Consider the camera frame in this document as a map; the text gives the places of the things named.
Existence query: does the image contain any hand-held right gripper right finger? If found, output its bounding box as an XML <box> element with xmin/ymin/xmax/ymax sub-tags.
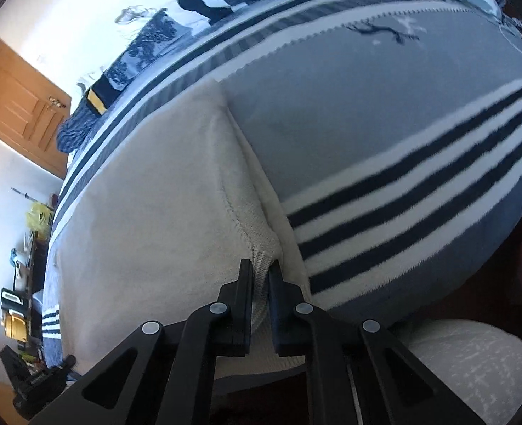
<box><xmin>267</xmin><ymin>259</ymin><xmax>487</xmax><ymax>425</ymax></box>

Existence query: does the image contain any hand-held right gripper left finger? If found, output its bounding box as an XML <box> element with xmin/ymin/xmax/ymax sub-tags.
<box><xmin>30</xmin><ymin>259</ymin><xmax>254</xmax><ymax>425</ymax></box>

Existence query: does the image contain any beige knit sweater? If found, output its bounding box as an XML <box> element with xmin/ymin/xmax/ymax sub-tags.
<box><xmin>44</xmin><ymin>82</ymin><xmax>316</xmax><ymax>382</ymax></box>

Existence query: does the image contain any yellow box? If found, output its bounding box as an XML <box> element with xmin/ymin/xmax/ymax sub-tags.
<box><xmin>2</xmin><ymin>312</ymin><xmax>30</xmax><ymax>342</ymax></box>

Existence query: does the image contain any dark cluttered side desk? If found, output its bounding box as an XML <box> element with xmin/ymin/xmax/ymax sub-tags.
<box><xmin>0</xmin><ymin>230</ymin><xmax>50</xmax><ymax>364</ymax></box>

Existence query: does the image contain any black and white box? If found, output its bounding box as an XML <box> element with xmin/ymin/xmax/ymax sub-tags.
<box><xmin>1</xmin><ymin>288</ymin><xmax>25</xmax><ymax>313</ymax></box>

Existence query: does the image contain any yellow plastic bag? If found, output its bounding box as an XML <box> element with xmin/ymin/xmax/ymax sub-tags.
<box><xmin>25</xmin><ymin>201</ymin><xmax>54</xmax><ymax>233</ymax></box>

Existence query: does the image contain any blue striped bed blanket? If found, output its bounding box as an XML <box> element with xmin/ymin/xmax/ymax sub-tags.
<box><xmin>40</xmin><ymin>0</ymin><xmax>522</xmax><ymax>364</ymax></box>

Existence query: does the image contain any folded blue printed quilt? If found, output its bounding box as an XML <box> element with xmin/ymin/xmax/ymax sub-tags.
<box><xmin>56</xmin><ymin>0</ymin><xmax>262</xmax><ymax>153</ymax></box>

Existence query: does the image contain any wooden door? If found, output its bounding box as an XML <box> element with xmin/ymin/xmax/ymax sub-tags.
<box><xmin>0</xmin><ymin>38</ymin><xmax>73</xmax><ymax>180</ymax></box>

